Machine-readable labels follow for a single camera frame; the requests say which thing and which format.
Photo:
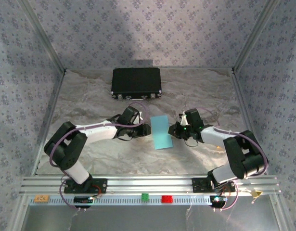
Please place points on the black left controller box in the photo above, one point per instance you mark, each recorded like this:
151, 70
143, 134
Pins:
81, 199

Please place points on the green toy block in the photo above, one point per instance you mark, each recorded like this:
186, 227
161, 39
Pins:
145, 197

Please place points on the black controller box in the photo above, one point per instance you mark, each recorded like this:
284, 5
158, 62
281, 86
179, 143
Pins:
81, 199
218, 201

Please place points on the orange toy block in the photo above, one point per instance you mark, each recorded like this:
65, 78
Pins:
42, 198

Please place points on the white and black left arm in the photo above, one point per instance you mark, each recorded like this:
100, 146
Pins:
97, 131

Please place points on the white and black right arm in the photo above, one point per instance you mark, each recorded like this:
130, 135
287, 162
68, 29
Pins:
241, 154

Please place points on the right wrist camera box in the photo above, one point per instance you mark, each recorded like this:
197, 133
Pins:
194, 118

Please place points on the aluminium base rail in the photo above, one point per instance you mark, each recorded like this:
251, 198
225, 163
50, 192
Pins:
150, 183

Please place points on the aluminium frame bar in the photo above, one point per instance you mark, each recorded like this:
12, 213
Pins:
44, 36
244, 106
51, 113
253, 36

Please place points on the yellow triangular piece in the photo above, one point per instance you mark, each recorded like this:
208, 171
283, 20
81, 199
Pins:
256, 193

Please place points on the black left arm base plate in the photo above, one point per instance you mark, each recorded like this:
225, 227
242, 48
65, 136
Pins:
99, 185

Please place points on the red toy block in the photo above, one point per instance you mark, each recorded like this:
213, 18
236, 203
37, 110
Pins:
167, 199

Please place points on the black right controller box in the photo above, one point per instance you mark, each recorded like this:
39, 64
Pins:
218, 201

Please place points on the light blue paper sheet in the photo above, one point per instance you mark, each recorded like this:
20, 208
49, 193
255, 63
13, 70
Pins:
162, 132

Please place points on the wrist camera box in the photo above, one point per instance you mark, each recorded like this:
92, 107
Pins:
129, 115
194, 118

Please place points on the black briefcase with metal corners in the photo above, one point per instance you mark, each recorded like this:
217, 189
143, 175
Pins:
135, 80

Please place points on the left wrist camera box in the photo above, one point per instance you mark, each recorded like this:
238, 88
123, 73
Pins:
129, 115

